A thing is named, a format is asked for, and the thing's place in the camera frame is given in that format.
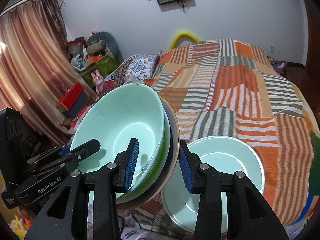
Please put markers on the pink bunny toy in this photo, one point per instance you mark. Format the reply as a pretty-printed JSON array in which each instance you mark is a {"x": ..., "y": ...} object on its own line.
[{"x": 97, "y": 80}]

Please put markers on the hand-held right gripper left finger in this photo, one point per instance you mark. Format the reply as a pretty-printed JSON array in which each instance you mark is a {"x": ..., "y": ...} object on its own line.
[{"x": 131, "y": 165}]

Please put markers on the red box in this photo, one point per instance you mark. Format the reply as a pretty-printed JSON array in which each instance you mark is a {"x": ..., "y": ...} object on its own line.
[{"x": 71, "y": 97}]

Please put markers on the white plate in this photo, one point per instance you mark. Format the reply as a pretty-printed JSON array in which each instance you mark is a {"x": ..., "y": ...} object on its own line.
[{"x": 262, "y": 177}]

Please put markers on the grey plush toy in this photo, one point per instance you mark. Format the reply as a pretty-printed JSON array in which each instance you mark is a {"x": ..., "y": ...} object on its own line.
[{"x": 107, "y": 42}]

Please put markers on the pile of toys and bags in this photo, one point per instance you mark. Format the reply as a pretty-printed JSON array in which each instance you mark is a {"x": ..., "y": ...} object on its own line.
[{"x": 77, "y": 55}]

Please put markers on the dark bag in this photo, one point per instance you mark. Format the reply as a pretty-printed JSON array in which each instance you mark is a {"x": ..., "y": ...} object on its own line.
[{"x": 280, "y": 66}]

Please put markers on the yellow foam noodle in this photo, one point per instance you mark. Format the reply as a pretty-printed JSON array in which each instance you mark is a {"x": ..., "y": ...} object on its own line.
[{"x": 183, "y": 33}]

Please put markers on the mint green bowl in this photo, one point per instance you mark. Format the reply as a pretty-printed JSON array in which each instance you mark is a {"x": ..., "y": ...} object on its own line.
[{"x": 120, "y": 120}]

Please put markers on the white printed bedsheet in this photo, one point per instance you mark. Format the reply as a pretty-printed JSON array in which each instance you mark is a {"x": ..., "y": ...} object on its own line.
[{"x": 135, "y": 232}]

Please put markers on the white spotted bowl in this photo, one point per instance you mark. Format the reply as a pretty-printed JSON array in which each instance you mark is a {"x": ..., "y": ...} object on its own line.
[{"x": 171, "y": 135}]

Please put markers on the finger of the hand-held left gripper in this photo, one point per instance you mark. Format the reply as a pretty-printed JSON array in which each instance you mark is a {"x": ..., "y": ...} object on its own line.
[
  {"x": 65, "y": 150},
  {"x": 85, "y": 147}
]

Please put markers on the mint green plate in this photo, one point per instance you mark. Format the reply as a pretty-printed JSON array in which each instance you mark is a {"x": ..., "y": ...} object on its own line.
[{"x": 225, "y": 170}]

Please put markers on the white wall socket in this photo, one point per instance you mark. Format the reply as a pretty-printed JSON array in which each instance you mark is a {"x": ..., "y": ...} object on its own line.
[{"x": 272, "y": 49}]

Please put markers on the patterned quilt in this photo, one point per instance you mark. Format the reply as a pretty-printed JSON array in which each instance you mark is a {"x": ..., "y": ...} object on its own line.
[{"x": 140, "y": 65}]

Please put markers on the yellow plush toy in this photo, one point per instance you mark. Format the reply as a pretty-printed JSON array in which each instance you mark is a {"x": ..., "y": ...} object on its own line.
[{"x": 17, "y": 223}]

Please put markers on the green cardboard box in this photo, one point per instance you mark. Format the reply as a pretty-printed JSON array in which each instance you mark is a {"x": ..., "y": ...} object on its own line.
[{"x": 102, "y": 67}]

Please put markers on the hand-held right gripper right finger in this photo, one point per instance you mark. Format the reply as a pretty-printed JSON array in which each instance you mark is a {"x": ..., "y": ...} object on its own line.
[{"x": 185, "y": 167}]

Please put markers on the striped patchwork blanket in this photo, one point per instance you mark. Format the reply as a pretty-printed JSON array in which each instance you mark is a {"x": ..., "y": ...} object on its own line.
[{"x": 237, "y": 92}]

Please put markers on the brown striped curtain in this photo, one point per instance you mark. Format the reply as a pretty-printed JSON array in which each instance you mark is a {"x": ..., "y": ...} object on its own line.
[{"x": 30, "y": 55}]

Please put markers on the pink bowl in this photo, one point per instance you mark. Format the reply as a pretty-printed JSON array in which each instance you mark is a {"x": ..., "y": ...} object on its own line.
[{"x": 176, "y": 135}]

